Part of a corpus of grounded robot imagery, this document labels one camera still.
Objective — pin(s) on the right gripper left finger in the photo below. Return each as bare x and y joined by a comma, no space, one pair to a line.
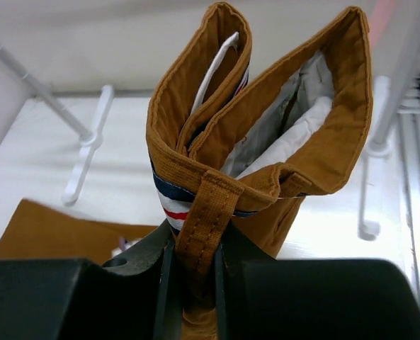
147,291

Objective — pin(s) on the brown trousers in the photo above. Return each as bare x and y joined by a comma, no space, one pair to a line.
224,148

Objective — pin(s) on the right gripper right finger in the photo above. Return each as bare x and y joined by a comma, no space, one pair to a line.
233,252

